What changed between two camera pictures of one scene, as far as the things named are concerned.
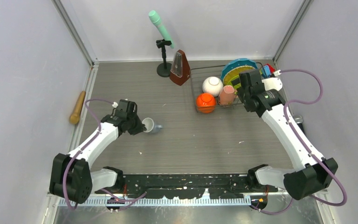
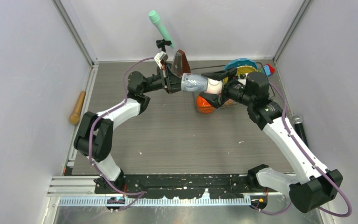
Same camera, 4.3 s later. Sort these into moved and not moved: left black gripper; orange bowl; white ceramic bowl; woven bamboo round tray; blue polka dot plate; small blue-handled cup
Moved: small blue-handled cup; left black gripper
Not moved: blue polka dot plate; white ceramic bowl; woven bamboo round tray; orange bowl
